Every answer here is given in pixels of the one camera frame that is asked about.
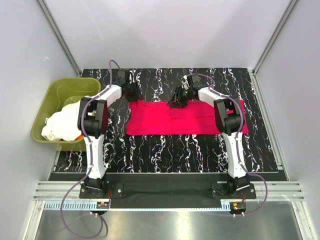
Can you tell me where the white t shirt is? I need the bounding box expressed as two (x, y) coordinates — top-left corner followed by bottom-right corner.
(41, 96), (84, 142)

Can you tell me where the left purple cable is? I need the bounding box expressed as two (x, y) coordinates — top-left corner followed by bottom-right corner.
(59, 59), (121, 238)

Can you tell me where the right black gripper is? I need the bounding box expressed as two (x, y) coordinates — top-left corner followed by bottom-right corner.
(167, 86), (192, 109)

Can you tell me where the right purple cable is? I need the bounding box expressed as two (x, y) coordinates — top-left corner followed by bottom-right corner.
(186, 73), (269, 217)

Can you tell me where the orange connector box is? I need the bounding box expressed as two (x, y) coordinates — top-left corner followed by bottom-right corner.
(96, 200), (111, 209)
(230, 201), (247, 215)

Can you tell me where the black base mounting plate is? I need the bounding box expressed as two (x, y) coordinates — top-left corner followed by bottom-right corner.
(79, 173), (257, 211)

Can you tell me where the pink t shirt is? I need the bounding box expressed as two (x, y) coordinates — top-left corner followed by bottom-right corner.
(125, 99), (250, 136)

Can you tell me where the left orange connector box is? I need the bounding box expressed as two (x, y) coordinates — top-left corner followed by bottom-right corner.
(96, 200), (111, 209)

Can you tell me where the aluminium frame rail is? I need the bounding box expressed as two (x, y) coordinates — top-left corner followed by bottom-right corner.
(33, 181), (304, 212)

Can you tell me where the purple cable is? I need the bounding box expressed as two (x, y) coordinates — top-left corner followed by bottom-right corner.
(186, 73), (269, 217)
(59, 59), (121, 238)

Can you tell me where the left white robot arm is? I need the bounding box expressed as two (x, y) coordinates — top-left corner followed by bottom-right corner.
(77, 69), (142, 198)

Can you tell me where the right orange connector box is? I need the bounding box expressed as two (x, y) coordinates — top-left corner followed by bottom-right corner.
(230, 201), (247, 215)

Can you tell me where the olive green plastic tub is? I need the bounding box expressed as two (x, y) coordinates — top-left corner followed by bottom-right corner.
(30, 77), (101, 152)

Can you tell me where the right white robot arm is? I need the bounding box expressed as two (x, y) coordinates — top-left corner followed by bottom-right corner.
(167, 73), (250, 199)

